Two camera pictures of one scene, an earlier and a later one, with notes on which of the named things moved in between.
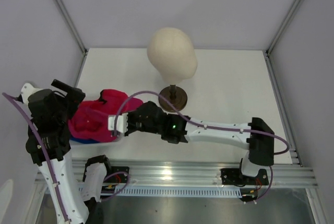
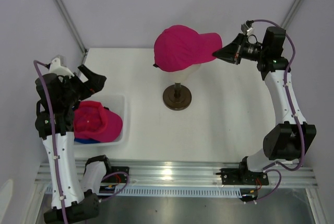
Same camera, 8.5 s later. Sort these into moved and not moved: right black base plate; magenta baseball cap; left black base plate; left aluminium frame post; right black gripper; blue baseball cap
Moved: right black gripper; magenta baseball cap
Not moved: right black base plate; blue baseball cap; left aluminium frame post; left black base plate
